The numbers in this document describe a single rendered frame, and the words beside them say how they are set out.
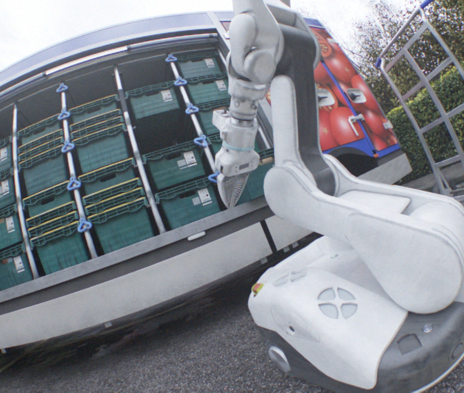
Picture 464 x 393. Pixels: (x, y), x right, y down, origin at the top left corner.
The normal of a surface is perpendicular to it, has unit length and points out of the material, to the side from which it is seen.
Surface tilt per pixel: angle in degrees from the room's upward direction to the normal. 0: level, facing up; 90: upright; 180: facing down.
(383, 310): 38
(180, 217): 91
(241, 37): 108
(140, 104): 96
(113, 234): 91
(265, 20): 115
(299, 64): 122
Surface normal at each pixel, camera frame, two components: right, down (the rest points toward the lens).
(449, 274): -0.80, 0.25
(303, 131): 0.55, 0.26
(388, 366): -0.69, -0.56
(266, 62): 0.58, 0.53
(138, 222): 0.31, -0.14
